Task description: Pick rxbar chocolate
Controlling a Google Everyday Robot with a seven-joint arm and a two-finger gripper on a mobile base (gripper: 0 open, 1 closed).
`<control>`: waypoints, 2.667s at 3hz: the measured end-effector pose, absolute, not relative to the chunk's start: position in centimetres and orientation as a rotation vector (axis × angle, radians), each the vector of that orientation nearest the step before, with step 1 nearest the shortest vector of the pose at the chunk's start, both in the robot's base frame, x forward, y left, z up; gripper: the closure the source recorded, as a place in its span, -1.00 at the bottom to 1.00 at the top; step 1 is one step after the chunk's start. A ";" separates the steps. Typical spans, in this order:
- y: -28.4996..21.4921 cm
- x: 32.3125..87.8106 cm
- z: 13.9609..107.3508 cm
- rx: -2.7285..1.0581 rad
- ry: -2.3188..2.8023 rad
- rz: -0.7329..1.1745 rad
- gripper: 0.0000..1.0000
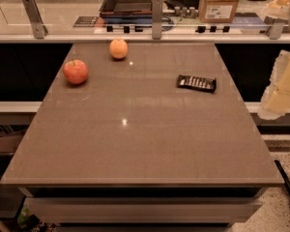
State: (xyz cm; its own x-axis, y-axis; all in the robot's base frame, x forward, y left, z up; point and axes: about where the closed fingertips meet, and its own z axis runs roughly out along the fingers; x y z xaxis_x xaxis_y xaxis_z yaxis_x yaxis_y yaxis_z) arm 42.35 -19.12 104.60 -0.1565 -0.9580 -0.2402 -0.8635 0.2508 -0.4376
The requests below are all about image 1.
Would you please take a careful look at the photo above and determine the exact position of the dark open tray bin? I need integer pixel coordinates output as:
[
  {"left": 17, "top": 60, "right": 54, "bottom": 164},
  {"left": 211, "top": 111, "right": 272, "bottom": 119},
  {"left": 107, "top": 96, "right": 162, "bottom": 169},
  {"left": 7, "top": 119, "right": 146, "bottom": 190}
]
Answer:
[{"left": 100, "top": 0, "right": 152, "bottom": 17}]

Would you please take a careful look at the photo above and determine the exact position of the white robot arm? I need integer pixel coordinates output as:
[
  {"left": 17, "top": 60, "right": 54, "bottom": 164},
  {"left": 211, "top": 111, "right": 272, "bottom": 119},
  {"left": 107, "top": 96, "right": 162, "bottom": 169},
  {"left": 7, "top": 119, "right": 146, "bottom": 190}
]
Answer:
[{"left": 257, "top": 0, "right": 290, "bottom": 120}]

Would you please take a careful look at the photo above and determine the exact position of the middle metal glass bracket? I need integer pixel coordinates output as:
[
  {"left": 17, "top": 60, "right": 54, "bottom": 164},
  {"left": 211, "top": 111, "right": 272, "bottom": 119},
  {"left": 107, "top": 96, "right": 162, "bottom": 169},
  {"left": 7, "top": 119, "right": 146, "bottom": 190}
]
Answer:
[{"left": 152, "top": 0, "right": 163, "bottom": 40}]

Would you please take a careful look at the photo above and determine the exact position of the orange fruit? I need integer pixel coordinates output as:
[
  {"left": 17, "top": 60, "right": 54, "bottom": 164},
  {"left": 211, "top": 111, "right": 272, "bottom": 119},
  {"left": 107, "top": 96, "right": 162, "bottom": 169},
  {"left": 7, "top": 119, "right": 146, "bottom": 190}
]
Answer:
[{"left": 109, "top": 39, "right": 128, "bottom": 59}]

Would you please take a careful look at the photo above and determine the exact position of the red apple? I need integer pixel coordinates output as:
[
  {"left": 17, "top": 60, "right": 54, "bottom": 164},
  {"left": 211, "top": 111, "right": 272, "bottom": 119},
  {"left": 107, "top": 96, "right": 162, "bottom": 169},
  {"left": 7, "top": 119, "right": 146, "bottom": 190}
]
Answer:
[{"left": 63, "top": 60, "right": 89, "bottom": 85}]

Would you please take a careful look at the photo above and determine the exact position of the black strip on floor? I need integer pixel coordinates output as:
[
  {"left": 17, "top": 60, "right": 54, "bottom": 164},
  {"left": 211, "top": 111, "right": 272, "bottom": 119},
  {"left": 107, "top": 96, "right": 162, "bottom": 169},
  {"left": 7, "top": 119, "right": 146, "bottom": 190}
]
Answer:
[{"left": 275, "top": 159, "right": 290, "bottom": 196}]

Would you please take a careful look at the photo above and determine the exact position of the glass barrier panel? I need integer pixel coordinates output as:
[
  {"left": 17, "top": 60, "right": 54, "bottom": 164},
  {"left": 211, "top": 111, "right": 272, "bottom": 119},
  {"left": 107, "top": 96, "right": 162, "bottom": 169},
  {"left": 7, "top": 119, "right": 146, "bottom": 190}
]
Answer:
[{"left": 0, "top": 0, "right": 290, "bottom": 43}]

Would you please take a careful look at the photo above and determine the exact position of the green object under table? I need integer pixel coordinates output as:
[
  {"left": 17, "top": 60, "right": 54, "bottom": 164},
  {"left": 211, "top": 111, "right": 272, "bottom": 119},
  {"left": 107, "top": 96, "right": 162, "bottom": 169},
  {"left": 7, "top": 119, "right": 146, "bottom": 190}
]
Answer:
[{"left": 16, "top": 207, "right": 31, "bottom": 228}]

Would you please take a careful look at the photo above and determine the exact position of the cardboard box with label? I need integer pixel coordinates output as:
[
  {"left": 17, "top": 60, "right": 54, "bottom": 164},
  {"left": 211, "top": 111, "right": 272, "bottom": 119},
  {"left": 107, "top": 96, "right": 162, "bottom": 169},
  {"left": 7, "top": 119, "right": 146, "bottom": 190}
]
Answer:
[{"left": 198, "top": 0, "right": 239, "bottom": 23}]

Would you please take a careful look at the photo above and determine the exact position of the metal glass bracket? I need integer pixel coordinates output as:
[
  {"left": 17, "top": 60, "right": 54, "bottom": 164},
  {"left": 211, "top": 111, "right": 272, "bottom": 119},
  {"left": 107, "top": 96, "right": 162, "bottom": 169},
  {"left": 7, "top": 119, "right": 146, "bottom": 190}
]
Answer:
[
  {"left": 21, "top": 0, "right": 48, "bottom": 39},
  {"left": 152, "top": 0, "right": 163, "bottom": 40},
  {"left": 264, "top": 16, "right": 285, "bottom": 40}
]

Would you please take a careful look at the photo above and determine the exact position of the black rxbar chocolate bar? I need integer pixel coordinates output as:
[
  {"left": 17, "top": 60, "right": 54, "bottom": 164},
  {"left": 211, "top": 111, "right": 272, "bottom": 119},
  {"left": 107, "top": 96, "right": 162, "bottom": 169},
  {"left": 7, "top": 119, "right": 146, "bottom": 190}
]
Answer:
[{"left": 176, "top": 74, "right": 217, "bottom": 93}]

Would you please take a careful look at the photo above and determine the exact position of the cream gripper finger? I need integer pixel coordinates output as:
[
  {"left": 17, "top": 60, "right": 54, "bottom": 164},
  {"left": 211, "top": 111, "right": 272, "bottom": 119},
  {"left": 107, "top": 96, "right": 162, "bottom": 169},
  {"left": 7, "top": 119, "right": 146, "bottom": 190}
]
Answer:
[
  {"left": 257, "top": 50, "right": 290, "bottom": 120},
  {"left": 261, "top": 0, "right": 290, "bottom": 19}
]

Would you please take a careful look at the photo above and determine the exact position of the right metal glass bracket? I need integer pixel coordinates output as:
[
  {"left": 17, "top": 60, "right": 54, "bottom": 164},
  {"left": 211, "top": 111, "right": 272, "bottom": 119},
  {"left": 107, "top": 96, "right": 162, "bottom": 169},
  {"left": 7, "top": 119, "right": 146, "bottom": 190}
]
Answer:
[{"left": 264, "top": 16, "right": 285, "bottom": 40}]

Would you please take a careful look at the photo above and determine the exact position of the left metal glass bracket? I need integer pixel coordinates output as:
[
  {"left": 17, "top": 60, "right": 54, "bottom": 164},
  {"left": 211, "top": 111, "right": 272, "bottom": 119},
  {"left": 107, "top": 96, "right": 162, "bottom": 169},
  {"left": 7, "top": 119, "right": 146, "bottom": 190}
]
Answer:
[{"left": 21, "top": 0, "right": 48, "bottom": 39}]

